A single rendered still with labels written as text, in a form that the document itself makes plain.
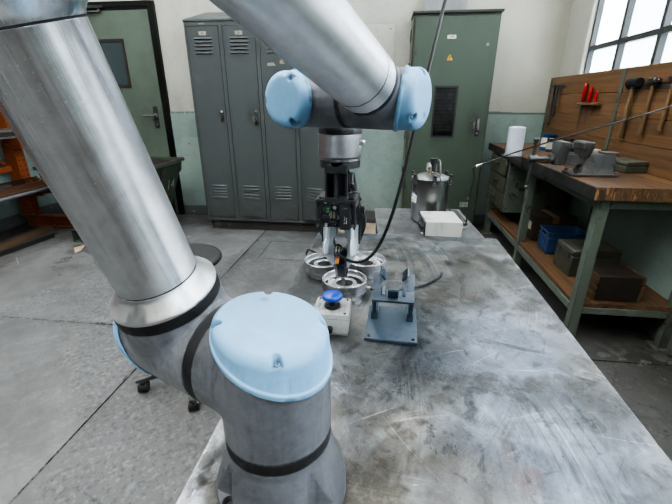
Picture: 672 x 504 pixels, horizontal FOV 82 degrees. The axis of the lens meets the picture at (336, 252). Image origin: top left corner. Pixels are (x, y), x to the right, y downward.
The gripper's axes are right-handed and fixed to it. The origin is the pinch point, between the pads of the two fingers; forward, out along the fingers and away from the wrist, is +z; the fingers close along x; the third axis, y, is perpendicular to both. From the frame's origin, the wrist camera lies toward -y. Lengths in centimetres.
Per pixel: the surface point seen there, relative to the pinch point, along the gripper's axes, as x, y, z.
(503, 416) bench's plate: 27.8, 23.8, 13.1
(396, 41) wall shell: -2, -336, -81
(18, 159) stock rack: -362, -257, 25
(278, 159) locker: -103, -281, 22
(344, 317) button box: 1.9, 7.3, 9.0
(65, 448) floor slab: -108, -19, 93
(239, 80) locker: -135, -280, -46
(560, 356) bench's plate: 41.1, 7.2, 13.1
